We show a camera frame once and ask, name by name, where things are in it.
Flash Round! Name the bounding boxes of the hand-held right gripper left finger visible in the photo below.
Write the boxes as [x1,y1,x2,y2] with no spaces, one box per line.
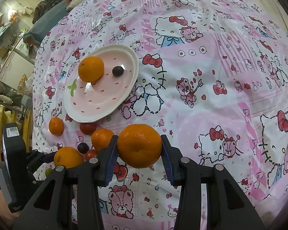
[13,135,119,230]

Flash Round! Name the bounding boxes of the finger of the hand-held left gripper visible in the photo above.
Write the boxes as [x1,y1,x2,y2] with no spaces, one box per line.
[26,149,56,180]

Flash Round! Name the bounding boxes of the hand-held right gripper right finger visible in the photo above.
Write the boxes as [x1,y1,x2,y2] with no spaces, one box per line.
[160,135,267,230]

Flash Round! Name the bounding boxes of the red tomato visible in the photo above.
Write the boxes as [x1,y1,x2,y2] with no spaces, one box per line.
[79,122,98,136]
[85,149,99,162]

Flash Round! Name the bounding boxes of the medium orange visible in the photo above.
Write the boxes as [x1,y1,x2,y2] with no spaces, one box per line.
[53,146,84,169]
[91,128,115,152]

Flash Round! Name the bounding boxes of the large orange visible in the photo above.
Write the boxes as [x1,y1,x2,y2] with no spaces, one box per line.
[78,56,105,83]
[117,124,163,169]

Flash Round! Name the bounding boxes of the small orange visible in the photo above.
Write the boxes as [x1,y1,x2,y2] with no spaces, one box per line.
[49,117,64,136]

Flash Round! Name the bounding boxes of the pink and white plate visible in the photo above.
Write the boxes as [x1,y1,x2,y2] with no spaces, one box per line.
[63,44,140,123]

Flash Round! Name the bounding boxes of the person's left forearm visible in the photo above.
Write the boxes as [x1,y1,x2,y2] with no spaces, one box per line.
[0,188,16,224]

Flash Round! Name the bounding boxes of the grey stool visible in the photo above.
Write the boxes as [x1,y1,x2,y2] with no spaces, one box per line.
[20,95,33,109]

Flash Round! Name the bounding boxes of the pink printed blanket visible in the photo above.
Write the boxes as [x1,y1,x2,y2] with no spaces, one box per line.
[31,0,288,230]

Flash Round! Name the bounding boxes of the blue bolster pillow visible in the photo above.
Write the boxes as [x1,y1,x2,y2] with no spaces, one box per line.
[23,1,72,46]

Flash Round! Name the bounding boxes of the dark clothes pile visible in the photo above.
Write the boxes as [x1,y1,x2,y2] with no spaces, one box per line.
[34,0,106,24]

